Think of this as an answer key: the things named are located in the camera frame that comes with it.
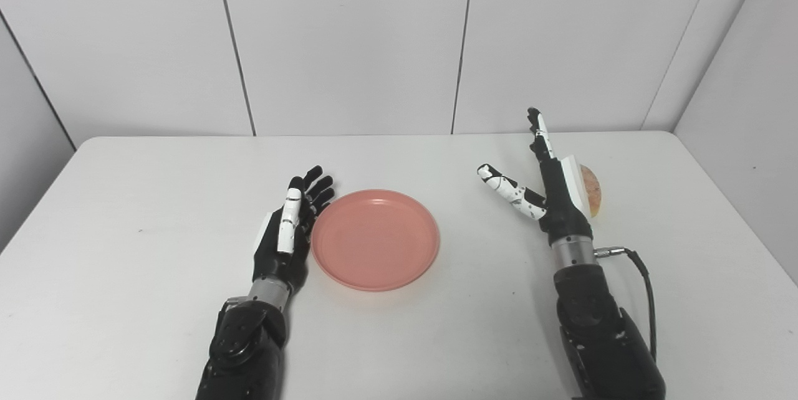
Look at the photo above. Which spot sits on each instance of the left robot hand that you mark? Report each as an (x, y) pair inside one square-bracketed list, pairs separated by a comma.
[(283, 244)]

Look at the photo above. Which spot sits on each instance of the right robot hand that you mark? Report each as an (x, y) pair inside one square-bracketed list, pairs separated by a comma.
[(555, 194)]

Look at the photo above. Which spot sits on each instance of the golden bread roll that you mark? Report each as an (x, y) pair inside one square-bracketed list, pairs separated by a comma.
[(591, 191)]

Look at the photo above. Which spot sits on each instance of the pink plate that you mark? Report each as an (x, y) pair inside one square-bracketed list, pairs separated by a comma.
[(376, 239)]

